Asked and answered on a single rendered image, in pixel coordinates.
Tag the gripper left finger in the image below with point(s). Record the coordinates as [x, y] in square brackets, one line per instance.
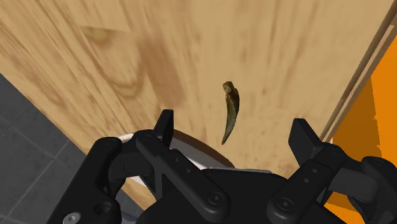
[173, 173]

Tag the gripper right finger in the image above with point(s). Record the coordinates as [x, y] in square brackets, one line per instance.
[313, 183]

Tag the white plate with brown rim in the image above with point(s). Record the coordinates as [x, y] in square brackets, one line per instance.
[198, 155]

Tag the orange cabinet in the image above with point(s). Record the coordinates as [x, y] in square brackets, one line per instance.
[366, 130]

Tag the olive brown curved pod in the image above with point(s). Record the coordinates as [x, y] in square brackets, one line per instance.
[232, 111]

